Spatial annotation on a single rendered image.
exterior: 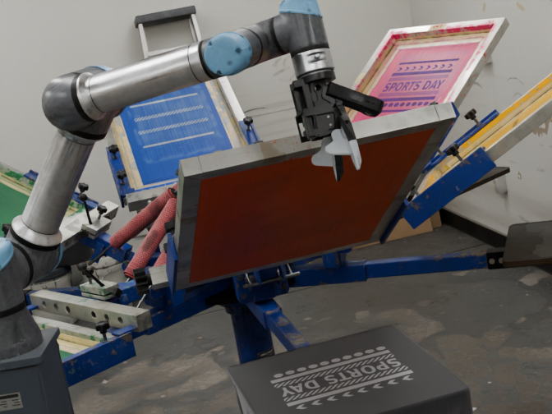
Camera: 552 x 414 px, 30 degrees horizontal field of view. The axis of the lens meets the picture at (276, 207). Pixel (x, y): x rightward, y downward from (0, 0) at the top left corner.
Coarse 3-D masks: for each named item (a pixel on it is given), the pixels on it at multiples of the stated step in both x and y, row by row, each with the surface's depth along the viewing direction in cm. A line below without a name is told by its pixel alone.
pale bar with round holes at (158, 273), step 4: (164, 264) 281; (152, 268) 280; (156, 268) 280; (160, 268) 280; (164, 268) 281; (152, 272) 280; (156, 272) 280; (160, 272) 280; (164, 272) 280; (152, 276) 279; (156, 276) 279; (160, 276) 280; (164, 276) 280; (152, 280) 279; (156, 280) 279; (160, 280) 279; (164, 280) 279; (152, 284) 280; (156, 284) 279; (160, 284) 280; (164, 284) 281; (168, 284) 282; (156, 288) 283
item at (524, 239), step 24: (528, 240) 318; (312, 264) 341; (360, 264) 332; (384, 264) 330; (408, 264) 328; (432, 264) 326; (456, 264) 324; (480, 264) 322; (504, 264) 302; (528, 264) 299
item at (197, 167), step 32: (384, 128) 211; (416, 128) 214; (448, 128) 219; (192, 160) 204; (224, 160) 205; (256, 160) 206; (288, 160) 210; (416, 160) 233; (192, 192) 212; (192, 224) 230; (384, 224) 273
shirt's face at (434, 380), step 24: (360, 336) 263; (384, 336) 260; (264, 360) 259; (288, 360) 256; (312, 360) 253; (408, 360) 242; (432, 360) 240; (264, 384) 243; (408, 384) 229; (432, 384) 227; (456, 384) 224; (264, 408) 230; (288, 408) 228; (312, 408) 226; (336, 408) 223; (360, 408) 221; (384, 408) 219
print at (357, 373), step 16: (368, 352) 251; (384, 352) 249; (304, 368) 249; (320, 368) 247; (336, 368) 245; (352, 368) 244; (368, 368) 242; (384, 368) 240; (400, 368) 239; (288, 384) 241; (304, 384) 239; (320, 384) 237; (336, 384) 236; (352, 384) 234; (368, 384) 233; (384, 384) 231; (288, 400) 232; (304, 400) 231; (320, 400) 229; (336, 400) 227
